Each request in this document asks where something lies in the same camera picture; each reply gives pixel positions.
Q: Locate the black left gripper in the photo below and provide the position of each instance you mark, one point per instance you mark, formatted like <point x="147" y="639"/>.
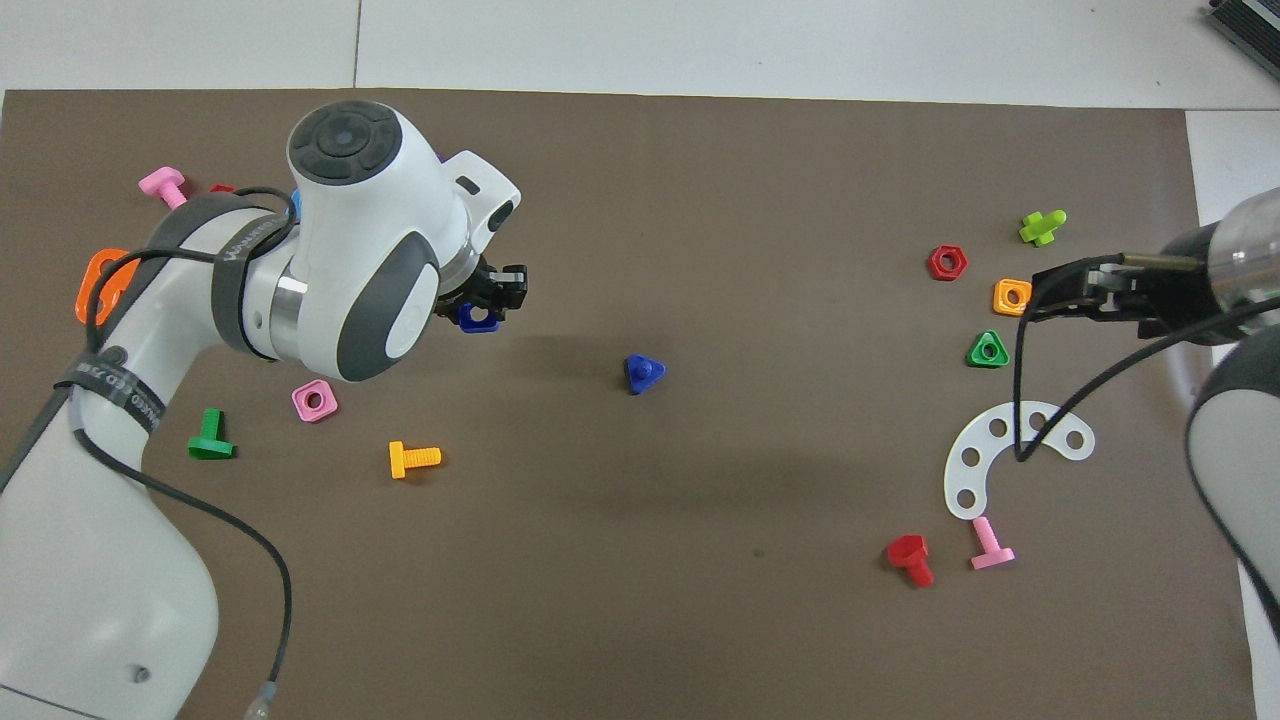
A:
<point x="465" y="290"/>

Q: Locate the black ribbed electronics box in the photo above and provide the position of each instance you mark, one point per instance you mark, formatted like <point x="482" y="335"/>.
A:
<point x="1250" y="25"/>

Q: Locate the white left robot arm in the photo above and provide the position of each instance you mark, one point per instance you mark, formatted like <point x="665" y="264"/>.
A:
<point x="370" y="250"/>

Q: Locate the white curved perforated plate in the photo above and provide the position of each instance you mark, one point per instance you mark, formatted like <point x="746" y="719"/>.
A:
<point x="955" y="480"/>

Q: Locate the red plastic bolt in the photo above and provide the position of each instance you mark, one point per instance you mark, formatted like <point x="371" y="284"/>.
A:
<point x="908" y="550"/>

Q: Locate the green triangular plastic nut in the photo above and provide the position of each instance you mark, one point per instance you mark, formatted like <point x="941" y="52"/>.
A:
<point x="975" y="360"/>

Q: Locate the pink square plastic nut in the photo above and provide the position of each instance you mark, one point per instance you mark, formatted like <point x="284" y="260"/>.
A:
<point x="302" y="395"/>

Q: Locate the pink plastic bolt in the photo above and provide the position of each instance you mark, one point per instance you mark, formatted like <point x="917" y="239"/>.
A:
<point x="160" y="183"/>
<point x="985" y="535"/>

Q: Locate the orange square plastic nut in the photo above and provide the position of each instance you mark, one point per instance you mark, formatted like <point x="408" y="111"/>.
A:
<point x="999" y="305"/>

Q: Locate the blue square plastic nut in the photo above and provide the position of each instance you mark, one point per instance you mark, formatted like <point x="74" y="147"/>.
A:
<point x="470" y="322"/>

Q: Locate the light blue perforated strip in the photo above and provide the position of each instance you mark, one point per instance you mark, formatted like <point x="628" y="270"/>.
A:
<point x="296" y="207"/>

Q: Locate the blue triangle-head plastic bolt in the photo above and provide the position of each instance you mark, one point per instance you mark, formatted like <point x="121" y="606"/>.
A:
<point x="640" y="375"/>

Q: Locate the green plastic bolt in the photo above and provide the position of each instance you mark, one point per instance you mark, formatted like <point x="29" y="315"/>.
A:
<point x="210" y="445"/>

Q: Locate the yellow plastic bolt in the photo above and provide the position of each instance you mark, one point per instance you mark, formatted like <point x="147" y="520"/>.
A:
<point x="400" y="460"/>

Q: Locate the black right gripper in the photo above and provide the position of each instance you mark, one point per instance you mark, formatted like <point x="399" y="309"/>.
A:
<point x="1170" y="295"/>

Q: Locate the orange heart-shaped plastic plate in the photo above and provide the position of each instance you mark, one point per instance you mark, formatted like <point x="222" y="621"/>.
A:
<point x="85" y="300"/>

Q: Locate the brown table mat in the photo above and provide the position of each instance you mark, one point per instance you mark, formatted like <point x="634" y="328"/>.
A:
<point x="700" y="250"/>

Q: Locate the lime cross-head plastic bolt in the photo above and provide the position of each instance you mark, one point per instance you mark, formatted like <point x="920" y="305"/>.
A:
<point x="1040" y="228"/>

